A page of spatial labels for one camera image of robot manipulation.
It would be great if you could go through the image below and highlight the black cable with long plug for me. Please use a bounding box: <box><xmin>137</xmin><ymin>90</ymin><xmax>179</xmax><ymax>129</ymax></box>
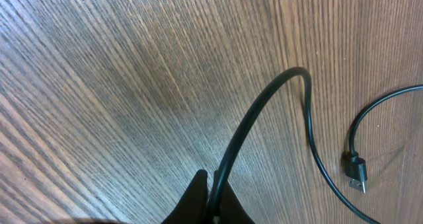
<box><xmin>203</xmin><ymin>67</ymin><xmax>383</xmax><ymax>224</ymax></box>

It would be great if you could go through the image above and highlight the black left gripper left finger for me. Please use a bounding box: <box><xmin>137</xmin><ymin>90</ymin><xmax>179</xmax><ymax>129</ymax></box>
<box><xmin>163</xmin><ymin>169</ymin><xmax>208</xmax><ymax>224</ymax></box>

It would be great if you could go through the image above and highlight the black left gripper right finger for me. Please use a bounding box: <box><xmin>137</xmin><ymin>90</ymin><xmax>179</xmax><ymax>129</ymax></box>
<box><xmin>213</xmin><ymin>182</ymin><xmax>254</xmax><ymax>224</ymax></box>

